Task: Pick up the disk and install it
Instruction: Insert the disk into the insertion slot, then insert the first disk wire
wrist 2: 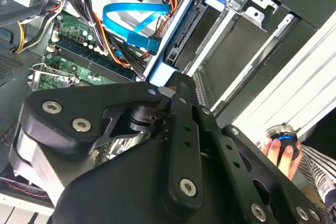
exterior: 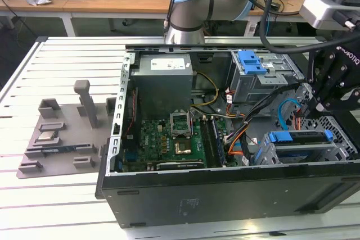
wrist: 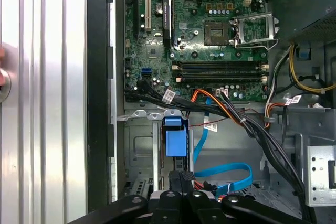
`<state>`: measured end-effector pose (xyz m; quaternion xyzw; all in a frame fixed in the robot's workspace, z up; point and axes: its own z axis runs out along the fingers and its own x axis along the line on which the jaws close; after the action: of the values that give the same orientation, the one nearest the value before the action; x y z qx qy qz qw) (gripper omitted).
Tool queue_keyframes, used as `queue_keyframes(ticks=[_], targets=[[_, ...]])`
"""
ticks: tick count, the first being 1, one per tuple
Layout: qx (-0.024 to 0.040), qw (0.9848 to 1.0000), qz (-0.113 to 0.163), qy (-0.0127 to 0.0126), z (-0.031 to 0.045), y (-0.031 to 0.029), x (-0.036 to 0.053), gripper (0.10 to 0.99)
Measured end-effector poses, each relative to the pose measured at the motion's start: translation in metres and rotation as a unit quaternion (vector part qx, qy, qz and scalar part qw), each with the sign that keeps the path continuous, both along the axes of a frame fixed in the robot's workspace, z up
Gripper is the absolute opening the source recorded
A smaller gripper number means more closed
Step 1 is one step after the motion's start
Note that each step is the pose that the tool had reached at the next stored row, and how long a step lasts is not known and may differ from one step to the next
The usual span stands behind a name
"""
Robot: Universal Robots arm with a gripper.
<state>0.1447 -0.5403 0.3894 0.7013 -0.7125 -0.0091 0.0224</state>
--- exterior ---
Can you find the blue drive bay latch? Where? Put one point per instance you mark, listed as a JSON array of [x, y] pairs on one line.
[[250, 63]]

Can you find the black RAM slot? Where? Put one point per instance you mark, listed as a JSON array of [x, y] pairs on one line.
[[206, 141]]

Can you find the wooden desk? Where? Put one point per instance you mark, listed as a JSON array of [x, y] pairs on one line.
[[98, 1]]

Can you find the grey power supply box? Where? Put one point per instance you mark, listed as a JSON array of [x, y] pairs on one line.
[[160, 88]]

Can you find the silver CPU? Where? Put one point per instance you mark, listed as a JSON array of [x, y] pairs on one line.
[[47, 136]]

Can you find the grey parts rack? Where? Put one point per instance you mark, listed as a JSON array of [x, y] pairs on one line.
[[70, 136]]

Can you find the black case fan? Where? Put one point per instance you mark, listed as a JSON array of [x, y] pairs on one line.
[[136, 122]]

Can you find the hard disk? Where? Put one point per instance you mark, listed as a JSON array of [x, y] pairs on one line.
[[281, 137]]

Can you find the RAM stick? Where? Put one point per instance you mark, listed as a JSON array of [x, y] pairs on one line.
[[218, 144], [60, 149]]

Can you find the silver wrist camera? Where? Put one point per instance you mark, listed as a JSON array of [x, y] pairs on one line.
[[317, 9]]

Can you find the grey drive cage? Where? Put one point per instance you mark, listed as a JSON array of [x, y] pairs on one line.
[[247, 88]]

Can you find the black graphics card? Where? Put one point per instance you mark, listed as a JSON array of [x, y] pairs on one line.
[[180, 164]]

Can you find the black open PC case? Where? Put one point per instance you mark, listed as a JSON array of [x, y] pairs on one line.
[[225, 195]]

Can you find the green motherboard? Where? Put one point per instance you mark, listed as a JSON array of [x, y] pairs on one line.
[[152, 144]]

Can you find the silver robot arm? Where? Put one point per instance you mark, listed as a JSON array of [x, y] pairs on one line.
[[191, 6]]

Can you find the grey disk bay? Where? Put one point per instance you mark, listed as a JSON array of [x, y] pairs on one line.
[[267, 153]]

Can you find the CPU socket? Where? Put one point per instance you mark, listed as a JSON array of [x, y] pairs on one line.
[[182, 147]]

